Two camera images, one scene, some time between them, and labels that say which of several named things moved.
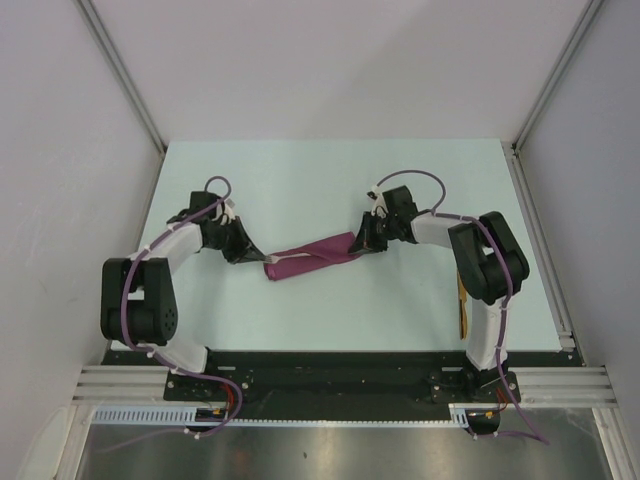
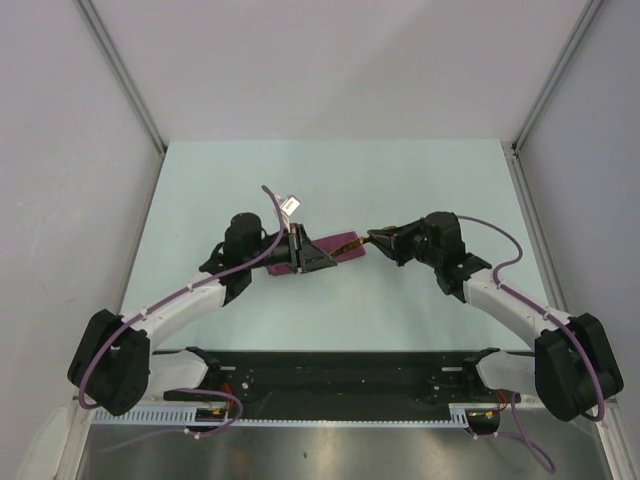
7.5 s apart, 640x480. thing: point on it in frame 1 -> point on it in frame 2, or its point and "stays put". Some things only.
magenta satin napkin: (330, 251) stays put
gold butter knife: (464, 309) -> (344, 248)
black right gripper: (366, 240) -> (393, 241)
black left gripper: (342, 386) stays put
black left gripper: (234, 256) -> (303, 253)
